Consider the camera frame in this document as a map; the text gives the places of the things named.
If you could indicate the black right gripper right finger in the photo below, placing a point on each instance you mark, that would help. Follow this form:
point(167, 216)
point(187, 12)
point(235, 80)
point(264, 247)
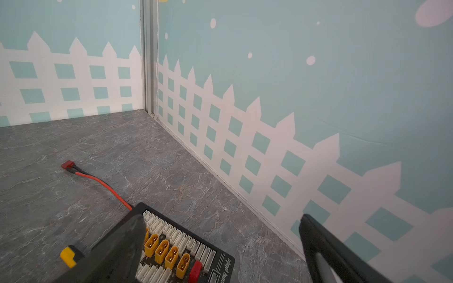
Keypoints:
point(331, 261)

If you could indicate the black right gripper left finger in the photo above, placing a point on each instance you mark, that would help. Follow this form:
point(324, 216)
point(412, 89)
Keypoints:
point(115, 260)

